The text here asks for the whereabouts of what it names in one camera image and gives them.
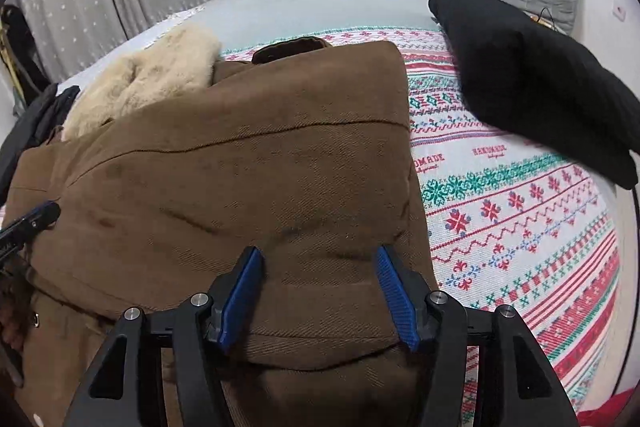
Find brown coat with fur collar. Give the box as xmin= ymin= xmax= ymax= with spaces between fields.
xmin=6 ymin=31 xmax=446 ymax=426

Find hanging dark clothes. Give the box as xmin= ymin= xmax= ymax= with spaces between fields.
xmin=1 ymin=4 xmax=51 ymax=116

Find folded dark garment on bed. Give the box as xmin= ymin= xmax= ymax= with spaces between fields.
xmin=0 ymin=84 xmax=80 ymax=205

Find patterned knit bedspread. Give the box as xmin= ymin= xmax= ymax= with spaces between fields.
xmin=60 ymin=0 xmax=626 ymax=427

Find red plastic stool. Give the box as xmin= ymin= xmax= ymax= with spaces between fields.
xmin=577 ymin=387 xmax=639 ymax=427

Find black sweater on bed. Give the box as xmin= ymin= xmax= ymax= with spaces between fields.
xmin=428 ymin=0 xmax=639 ymax=190

